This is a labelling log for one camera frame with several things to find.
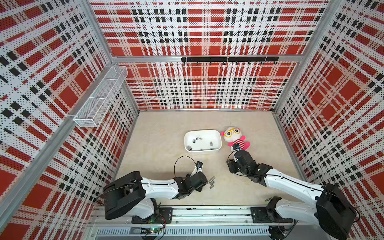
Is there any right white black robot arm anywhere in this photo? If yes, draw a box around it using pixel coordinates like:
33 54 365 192
227 150 360 240

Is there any black wall hook rail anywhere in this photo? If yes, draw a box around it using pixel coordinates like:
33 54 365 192
181 57 279 63

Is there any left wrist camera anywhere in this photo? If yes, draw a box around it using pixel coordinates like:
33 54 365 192
191 161 203 176

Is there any pink white plush doll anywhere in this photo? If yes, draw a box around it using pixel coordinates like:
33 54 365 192
221 127 251 151

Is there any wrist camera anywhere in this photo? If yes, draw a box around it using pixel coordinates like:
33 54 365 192
233 144 241 152
191 161 203 176

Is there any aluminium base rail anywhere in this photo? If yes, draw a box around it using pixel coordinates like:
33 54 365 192
84 206 331 240

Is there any green circuit board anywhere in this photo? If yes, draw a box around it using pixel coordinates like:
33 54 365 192
140 227 162 235

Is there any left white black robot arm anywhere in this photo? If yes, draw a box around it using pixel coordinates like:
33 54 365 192
103 171 208 220

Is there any white wire mesh basket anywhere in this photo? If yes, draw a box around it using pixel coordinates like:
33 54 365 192
74 66 128 128

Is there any white plastic storage box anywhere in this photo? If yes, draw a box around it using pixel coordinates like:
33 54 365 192
184 130 223 154

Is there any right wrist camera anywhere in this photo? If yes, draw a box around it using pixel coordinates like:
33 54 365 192
233 144 241 152

